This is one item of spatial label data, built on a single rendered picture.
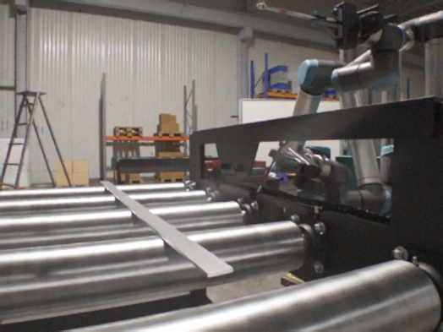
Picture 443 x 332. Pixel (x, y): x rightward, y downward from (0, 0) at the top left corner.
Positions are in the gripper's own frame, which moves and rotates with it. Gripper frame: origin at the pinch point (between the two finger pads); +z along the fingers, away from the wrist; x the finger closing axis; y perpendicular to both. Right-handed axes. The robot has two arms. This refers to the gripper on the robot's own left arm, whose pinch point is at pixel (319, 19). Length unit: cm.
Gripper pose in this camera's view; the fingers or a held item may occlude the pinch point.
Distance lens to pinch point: 99.9
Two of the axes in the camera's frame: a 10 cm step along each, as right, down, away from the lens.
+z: -9.1, 0.2, -4.0
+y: -4.0, -0.5, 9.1
